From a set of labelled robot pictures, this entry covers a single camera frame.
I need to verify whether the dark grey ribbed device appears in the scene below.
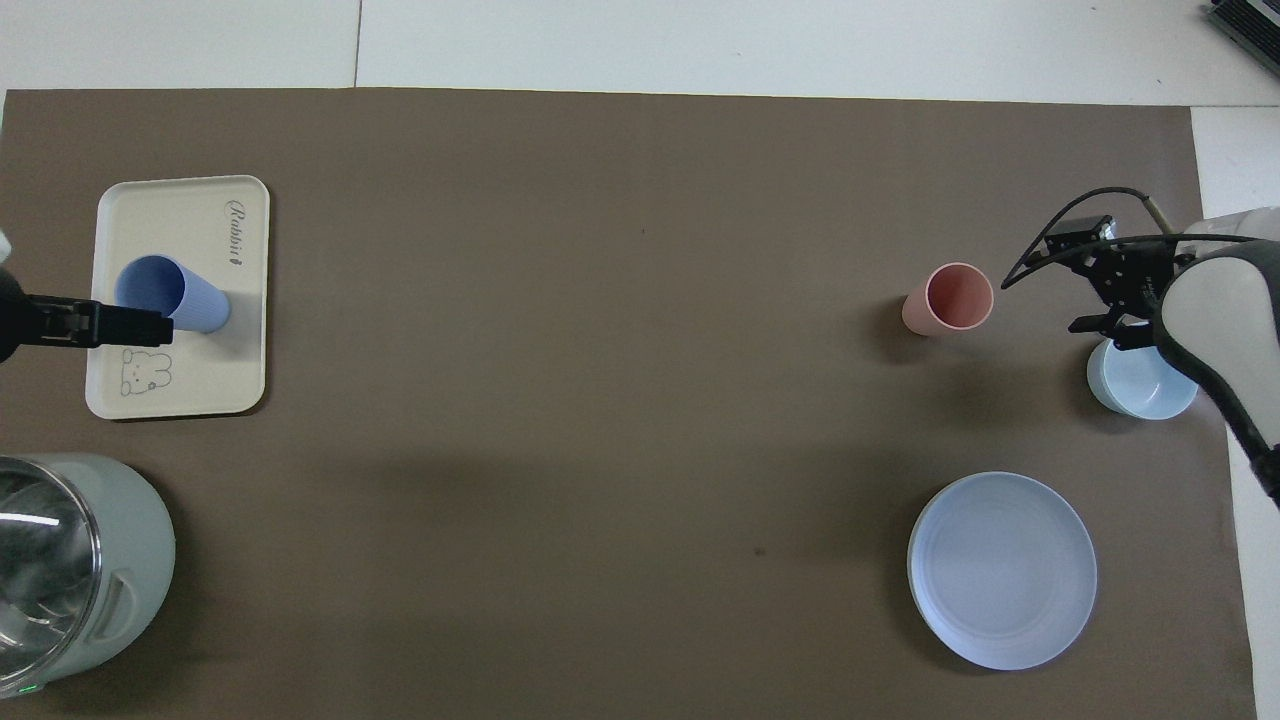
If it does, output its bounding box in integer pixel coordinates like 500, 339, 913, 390
1205, 0, 1280, 67

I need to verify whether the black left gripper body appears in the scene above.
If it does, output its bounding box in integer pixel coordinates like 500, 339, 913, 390
0, 267, 32, 367

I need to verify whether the blue ribbed cup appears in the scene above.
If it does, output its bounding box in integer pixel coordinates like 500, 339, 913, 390
113, 254, 232, 335

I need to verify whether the pale green cooking pot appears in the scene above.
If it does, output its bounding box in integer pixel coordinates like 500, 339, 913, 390
0, 453, 177, 698

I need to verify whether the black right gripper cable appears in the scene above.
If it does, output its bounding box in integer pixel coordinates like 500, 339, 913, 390
1002, 186, 1261, 291

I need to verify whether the light blue plate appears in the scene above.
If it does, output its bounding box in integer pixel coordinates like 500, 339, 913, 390
907, 471, 1098, 672

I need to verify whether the light blue bowl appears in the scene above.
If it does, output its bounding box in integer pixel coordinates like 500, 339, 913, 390
1086, 338, 1199, 421

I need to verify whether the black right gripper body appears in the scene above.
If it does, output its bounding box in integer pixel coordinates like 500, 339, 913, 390
1084, 237, 1197, 337

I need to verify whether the brown table mat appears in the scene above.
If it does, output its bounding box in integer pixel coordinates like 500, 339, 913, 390
0, 88, 1259, 720

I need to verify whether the pink cup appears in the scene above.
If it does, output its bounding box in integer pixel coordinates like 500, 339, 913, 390
901, 262, 995, 337

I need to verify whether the cream tray with bear print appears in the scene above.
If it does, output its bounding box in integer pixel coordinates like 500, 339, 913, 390
84, 175, 271, 420

